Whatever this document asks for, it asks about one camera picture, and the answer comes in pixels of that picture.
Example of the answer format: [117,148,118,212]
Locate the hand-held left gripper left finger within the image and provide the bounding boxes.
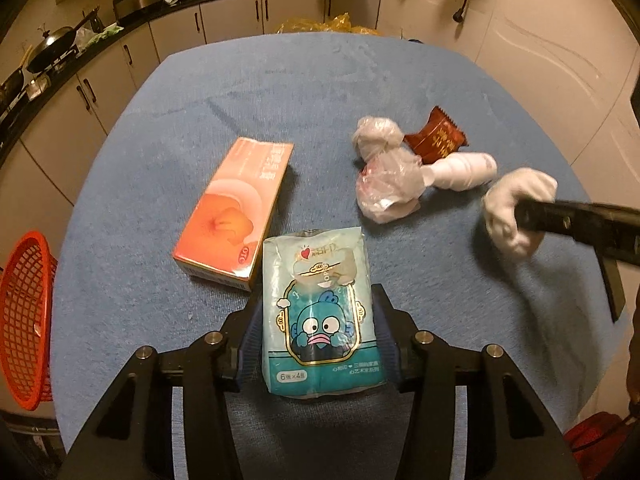
[57,299,266,480]

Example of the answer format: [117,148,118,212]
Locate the brown snack wrapper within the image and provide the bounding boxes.
[402,106,471,163]

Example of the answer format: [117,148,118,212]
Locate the yellow plastic bag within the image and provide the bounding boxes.
[276,12,383,37]

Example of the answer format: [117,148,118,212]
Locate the bag of green vegetables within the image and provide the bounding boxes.
[75,22,123,53]

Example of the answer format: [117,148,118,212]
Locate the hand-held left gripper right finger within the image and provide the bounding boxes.
[370,282,586,480]

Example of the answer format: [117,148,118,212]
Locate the white plastic bottle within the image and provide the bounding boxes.
[422,151,498,193]

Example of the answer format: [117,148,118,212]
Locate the white kitchen base cabinets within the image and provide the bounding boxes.
[0,0,383,221]

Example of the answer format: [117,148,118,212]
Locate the black frying pan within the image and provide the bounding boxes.
[0,45,33,121]

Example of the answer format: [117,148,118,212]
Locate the orange cardboard box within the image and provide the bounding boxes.
[172,137,295,292]

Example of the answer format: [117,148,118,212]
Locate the blue tablecloth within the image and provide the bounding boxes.
[50,32,631,480]

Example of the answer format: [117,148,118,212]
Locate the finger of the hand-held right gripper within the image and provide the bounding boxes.
[515,197,640,263]
[597,252,626,323]

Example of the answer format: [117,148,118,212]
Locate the red textured item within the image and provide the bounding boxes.
[565,411,631,456]

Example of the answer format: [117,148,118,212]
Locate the red plastic mesh basket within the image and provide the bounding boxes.
[0,231,58,411]

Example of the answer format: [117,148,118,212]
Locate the clear plastic bag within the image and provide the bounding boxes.
[356,150,426,222]

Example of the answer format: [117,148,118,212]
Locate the small steel pot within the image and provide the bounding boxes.
[25,77,53,101]

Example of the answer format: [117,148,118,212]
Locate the white sock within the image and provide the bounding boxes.
[482,167,558,261]

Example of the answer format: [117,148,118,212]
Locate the black wok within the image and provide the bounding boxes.
[25,7,101,73]

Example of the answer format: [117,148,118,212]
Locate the blue cartoon tissue packet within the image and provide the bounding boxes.
[260,226,388,400]

